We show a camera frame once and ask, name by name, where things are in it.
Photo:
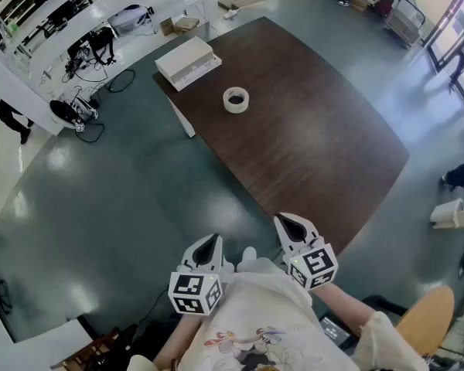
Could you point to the white tape roll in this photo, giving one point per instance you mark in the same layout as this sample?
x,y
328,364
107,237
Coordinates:
x,y
229,107

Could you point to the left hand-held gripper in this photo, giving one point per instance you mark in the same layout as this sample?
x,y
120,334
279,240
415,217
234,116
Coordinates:
x,y
193,292

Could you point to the person's left forearm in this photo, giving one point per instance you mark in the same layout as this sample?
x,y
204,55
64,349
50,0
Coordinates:
x,y
181,338

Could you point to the white power strip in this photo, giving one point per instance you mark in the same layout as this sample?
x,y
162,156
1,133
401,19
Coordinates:
x,y
230,13

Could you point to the white cardboard box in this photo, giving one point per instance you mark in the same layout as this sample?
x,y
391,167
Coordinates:
x,y
185,58

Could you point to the white plastic bin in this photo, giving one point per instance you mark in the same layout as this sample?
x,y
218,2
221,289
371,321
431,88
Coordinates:
x,y
446,213

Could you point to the white desk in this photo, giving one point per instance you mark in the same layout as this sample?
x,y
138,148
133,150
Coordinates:
x,y
50,348

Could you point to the black display device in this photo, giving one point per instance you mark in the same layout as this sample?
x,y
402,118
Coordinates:
x,y
334,331

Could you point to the white table leg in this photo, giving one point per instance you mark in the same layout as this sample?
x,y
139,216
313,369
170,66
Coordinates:
x,y
183,120

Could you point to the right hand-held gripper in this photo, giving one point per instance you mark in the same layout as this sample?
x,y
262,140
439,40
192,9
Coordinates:
x,y
313,265

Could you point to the metal cart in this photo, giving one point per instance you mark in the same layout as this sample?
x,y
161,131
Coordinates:
x,y
404,21

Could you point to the small wooden shelf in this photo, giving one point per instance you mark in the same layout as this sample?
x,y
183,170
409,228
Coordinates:
x,y
96,348

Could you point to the long white shelving unit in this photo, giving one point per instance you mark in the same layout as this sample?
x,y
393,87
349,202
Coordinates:
x,y
54,25

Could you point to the black and white floor device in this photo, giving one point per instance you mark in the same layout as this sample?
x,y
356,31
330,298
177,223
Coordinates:
x,y
62,111

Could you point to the person's right forearm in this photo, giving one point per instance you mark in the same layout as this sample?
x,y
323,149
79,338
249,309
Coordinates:
x,y
340,303

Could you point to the small brown cardboard box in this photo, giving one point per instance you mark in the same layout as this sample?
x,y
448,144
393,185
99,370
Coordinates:
x,y
166,26

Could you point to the clear plastic storage box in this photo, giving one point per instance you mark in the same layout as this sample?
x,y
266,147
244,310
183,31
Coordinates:
x,y
131,19

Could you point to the person's white shoe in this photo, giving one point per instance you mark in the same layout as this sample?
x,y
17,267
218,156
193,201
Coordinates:
x,y
249,254

